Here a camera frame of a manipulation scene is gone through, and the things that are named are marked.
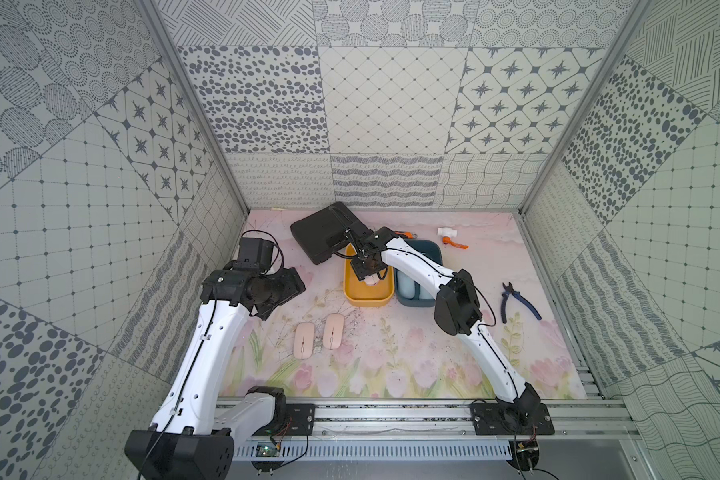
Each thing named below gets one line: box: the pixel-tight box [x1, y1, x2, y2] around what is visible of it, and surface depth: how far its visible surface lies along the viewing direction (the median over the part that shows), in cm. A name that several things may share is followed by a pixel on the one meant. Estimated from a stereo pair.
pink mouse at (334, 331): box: [323, 313, 345, 350], surface depth 89 cm
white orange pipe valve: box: [437, 227, 469, 250], surface depth 113 cm
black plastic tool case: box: [290, 202, 372, 264], surface depth 113 cm
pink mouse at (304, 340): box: [293, 322, 316, 360], surface depth 87 cm
